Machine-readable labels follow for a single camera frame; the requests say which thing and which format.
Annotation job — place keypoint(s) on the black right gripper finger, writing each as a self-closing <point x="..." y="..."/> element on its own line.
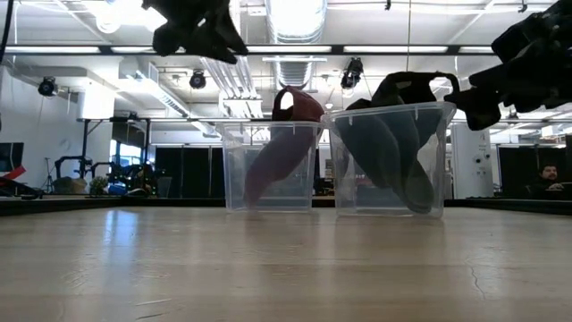
<point x="485" y="105"/>
<point x="505" y="78"/>

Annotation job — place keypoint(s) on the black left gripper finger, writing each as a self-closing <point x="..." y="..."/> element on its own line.
<point x="221" y="44"/>
<point x="170" y="40"/>

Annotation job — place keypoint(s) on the dark green cap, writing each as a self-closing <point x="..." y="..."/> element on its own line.
<point x="380" y="147"/>

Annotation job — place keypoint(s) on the faded red cap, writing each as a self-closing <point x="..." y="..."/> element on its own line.
<point x="286" y="152"/>

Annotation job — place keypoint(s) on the black ceiling spotlight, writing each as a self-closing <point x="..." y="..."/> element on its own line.
<point x="352" y="73"/>
<point x="197" y="79"/>
<point x="47" y="86"/>

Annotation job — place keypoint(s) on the white column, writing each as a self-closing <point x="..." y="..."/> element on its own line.
<point x="471" y="156"/>

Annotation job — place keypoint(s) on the black partition panels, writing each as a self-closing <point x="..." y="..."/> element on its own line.
<point x="518" y="170"/>

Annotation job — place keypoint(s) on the clear plastic bin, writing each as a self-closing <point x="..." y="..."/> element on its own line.
<point x="232" y="188"/>
<point x="435" y="179"/>

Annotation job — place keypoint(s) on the person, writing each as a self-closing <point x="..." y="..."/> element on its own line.
<point x="547" y="172"/>

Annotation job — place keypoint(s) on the black window screens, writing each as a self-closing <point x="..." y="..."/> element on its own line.
<point x="187" y="172"/>

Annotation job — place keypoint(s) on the black monitor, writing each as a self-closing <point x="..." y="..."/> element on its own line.
<point x="11" y="156"/>

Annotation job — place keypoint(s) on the red object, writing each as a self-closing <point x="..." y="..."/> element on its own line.
<point x="10" y="173"/>

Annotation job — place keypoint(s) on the silver ventilation duct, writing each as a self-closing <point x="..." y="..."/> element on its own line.
<point x="295" y="22"/>

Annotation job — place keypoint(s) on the black frame post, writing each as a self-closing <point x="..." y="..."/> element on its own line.
<point x="85" y="147"/>

